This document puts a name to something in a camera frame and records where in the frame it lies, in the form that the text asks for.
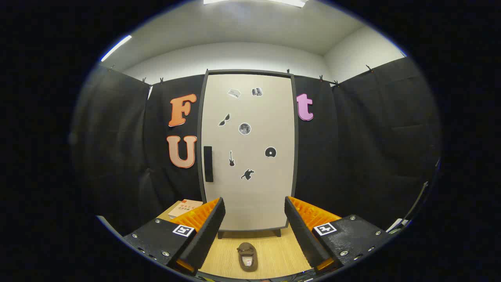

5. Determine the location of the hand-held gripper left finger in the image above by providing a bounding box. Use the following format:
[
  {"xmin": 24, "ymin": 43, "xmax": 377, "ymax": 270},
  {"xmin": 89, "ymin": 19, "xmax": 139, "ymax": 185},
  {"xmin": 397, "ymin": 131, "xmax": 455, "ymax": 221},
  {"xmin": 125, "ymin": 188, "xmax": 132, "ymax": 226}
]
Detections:
[{"xmin": 123, "ymin": 197, "xmax": 226, "ymax": 275}]

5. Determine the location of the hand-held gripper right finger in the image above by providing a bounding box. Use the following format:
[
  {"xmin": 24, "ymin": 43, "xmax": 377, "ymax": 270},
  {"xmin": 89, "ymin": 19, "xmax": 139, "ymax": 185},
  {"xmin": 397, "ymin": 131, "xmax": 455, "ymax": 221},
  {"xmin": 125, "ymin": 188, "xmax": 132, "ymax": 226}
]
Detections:
[{"xmin": 284, "ymin": 196, "xmax": 394, "ymax": 275}]

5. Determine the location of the brown fuzzy shoe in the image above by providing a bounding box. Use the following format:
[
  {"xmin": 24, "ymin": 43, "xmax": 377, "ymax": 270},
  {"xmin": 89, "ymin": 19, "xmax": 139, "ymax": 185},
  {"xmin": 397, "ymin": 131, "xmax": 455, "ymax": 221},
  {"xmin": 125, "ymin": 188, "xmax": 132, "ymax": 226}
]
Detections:
[{"xmin": 237, "ymin": 242, "xmax": 259, "ymax": 272}]

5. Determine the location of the beige shoe cabinet door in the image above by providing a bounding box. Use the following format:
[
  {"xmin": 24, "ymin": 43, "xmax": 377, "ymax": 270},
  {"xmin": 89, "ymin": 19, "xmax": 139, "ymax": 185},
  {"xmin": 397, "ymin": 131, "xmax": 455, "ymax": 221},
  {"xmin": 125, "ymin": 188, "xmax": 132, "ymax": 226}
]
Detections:
[{"xmin": 202, "ymin": 74, "xmax": 295, "ymax": 231}]

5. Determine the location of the dark grey shoe cabinet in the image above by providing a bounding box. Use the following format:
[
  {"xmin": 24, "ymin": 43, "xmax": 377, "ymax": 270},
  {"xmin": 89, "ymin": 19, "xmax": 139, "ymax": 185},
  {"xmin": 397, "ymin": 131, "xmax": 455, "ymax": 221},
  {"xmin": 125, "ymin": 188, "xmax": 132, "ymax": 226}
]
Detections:
[{"xmin": 197, "ymin": 69, "xmax": 299, "ymax": 239}]

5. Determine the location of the beige orange book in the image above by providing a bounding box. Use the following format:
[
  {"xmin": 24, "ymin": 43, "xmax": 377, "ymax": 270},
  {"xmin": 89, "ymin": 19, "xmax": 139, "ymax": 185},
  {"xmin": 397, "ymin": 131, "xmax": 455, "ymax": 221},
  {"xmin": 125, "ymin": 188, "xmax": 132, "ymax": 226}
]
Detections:
[{"xmin": 168, "ymin": 200, "xmax": 203, "ymax": 219}]

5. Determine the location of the white green sheet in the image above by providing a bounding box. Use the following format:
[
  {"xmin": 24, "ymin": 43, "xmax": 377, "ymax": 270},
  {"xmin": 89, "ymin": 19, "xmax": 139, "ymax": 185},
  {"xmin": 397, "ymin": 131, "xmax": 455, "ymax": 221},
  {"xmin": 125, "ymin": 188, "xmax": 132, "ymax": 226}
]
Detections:
[{"xmin": 387, "ymin": 219, "xmax": 409, "ymax": 232}]

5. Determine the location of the black backdrop cloth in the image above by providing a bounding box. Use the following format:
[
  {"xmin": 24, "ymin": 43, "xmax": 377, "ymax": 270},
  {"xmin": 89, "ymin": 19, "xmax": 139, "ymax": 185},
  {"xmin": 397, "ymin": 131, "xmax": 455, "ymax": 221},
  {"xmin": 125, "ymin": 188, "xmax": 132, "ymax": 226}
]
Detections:
[{"xmin": 72, "ymin": 57, "xmax": 441, "ymax": 235}]

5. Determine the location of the black curved bar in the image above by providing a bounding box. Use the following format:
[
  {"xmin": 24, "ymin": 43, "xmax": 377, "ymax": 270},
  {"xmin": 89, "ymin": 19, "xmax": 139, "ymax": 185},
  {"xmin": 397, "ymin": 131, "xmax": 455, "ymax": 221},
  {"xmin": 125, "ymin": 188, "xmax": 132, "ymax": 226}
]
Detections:
[{"xmin": 386, "ymin": 157, "xmax": 441, "ymax": 235}]

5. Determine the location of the ceiling light strip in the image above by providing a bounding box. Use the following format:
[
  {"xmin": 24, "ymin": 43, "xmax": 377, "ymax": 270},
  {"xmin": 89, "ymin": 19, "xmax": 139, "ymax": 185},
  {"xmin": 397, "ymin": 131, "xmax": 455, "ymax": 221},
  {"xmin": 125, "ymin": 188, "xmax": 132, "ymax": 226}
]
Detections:
[{"xmin": 101, "ymin": 35, "xmax": 132, "ymax": 62}]

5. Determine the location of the ceiling light panel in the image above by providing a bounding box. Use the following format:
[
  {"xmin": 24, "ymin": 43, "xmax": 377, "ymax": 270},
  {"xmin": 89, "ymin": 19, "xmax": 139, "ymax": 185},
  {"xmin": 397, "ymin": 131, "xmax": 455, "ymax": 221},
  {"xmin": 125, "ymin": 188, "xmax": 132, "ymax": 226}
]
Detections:
[{"xmin": 204, "ymin": 0, "xmax": 308, "ymax": 7}]

